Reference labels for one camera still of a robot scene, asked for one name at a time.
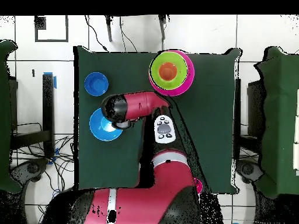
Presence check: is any bundle of cables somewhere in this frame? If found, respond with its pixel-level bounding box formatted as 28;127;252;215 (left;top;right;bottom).
11;122;78;224

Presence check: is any dark green table cloth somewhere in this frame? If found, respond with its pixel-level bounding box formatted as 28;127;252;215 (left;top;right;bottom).
73;45;241;195
0;39;22;194
253;45;299;199

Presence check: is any black stand leg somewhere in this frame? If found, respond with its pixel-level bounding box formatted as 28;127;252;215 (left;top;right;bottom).
158;15;167;41
104;15;113;43

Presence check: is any red cup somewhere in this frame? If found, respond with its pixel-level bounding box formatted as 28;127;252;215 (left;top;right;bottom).
193;178;203;194

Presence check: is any black cable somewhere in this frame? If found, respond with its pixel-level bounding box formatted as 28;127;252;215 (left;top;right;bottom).
84;15;109;52

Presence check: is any large pink bowl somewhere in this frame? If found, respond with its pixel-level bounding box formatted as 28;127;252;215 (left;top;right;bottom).
148;49;195;97

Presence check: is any small dark blue bowl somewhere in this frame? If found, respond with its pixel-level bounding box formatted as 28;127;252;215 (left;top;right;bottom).
84;71;109;97

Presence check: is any light blue bowl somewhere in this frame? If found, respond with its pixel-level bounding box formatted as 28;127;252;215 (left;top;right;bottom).
89;107;124;142

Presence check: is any green bowl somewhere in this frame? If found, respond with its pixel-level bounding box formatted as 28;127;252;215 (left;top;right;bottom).
149;50;189;90

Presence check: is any black metal stand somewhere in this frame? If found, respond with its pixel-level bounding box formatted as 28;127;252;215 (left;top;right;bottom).
11;73;55;158

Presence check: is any orange cup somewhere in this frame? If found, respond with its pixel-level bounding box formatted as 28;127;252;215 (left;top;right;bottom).
158;61;178;81

